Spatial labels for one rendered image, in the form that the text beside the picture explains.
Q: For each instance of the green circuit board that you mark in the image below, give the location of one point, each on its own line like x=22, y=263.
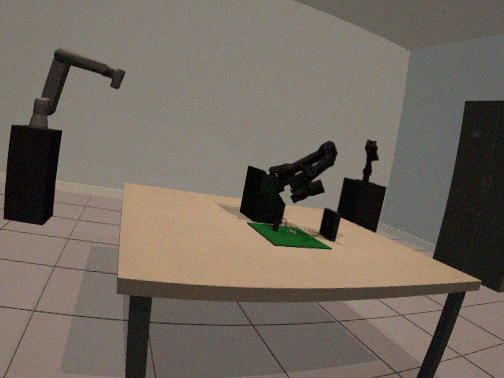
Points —
x=288, y=238

